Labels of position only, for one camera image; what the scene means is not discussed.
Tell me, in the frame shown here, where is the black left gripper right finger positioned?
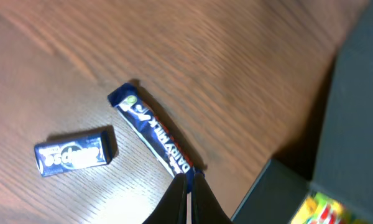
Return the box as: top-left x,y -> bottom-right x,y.
191,173 -> 232,224

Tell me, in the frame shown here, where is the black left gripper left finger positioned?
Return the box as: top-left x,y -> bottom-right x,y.
143,174 -> 187,224

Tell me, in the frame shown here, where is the blue Dairy Milk chocolate bar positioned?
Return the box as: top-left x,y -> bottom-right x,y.
108,83 -> 201,193

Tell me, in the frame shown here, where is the blue Eclipse mints tin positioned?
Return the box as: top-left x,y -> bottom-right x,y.
34,131 -> 113,177

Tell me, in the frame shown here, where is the Haribo gummy worms bag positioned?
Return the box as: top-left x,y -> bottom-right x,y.
290,192 -> 369,224

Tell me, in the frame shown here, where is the black open gift box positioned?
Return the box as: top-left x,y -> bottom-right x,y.
232,1 -> 373,223

